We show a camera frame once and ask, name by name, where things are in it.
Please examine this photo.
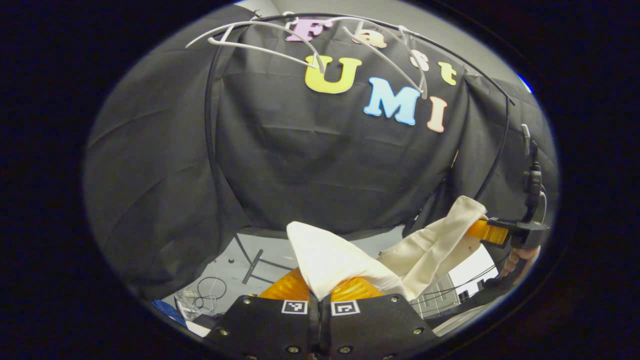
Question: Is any white power strip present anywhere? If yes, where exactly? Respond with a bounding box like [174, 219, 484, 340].
[175, 288, 202, 321]

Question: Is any cream button shirt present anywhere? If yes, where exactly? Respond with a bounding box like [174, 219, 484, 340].
[286, 195, 488, 304]

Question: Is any black metal clothes rack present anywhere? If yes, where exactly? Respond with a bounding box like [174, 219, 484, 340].
[203, 12, 516, 286]

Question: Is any white plastic hanger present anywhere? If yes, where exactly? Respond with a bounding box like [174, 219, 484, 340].
[186, 20, 326, 74]
[320, 16, 430, 100]

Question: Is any blue floor object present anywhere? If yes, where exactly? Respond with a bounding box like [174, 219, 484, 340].
[151, 298, 187, 327]

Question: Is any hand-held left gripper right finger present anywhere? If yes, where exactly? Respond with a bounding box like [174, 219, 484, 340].
[321, 276, 441, 360]

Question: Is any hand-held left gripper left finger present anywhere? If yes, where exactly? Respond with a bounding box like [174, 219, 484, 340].
[205, 267, 321, 360]

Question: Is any black floor cable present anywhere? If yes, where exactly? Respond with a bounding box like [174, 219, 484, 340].
[194, 276, 229, 311]

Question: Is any black backdrop cloth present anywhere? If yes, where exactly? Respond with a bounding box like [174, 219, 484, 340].
[82, 5, 561, 302]

